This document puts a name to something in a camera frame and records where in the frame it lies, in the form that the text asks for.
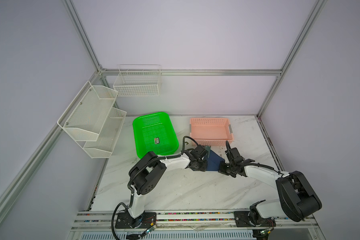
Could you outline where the dark blue paper napkin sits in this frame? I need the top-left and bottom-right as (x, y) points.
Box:
(206, 150), (225, 172)

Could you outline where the green plastic basket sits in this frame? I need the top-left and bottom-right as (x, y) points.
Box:
(133, 112), (179, 159)

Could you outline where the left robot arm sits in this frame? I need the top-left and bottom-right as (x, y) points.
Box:
(127, 145), (208, 219)

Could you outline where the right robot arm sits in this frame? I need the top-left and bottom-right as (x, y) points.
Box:
(219, 146), (322, 226)

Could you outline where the pink plastic basket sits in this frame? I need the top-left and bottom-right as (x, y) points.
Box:
(190, 118), (234, 146)

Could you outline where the white mesh lower shelf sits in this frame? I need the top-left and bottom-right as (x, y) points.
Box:
(84, 108), (127, 159)

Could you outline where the white mesh shelf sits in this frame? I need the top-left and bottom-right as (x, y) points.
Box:
(84, 108), (127, 159)
(57, 82), (118, 142)

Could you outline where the white mesh upper shelf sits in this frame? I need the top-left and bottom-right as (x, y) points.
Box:
(57, 82), (118, 142)

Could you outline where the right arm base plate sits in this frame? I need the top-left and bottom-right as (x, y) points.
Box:
(234, 210), (276, 228)

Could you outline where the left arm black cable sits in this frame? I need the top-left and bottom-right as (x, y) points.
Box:
(111, 135), (200, 240)

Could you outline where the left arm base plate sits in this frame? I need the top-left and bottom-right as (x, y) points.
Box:
(115, 211), (157, 229)

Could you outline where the white wire wall basket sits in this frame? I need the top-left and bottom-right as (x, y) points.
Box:
(113, 65), (162, 97)

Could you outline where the aluminium mounting rail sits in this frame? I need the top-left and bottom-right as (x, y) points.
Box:
(71, 210), (319, 232)

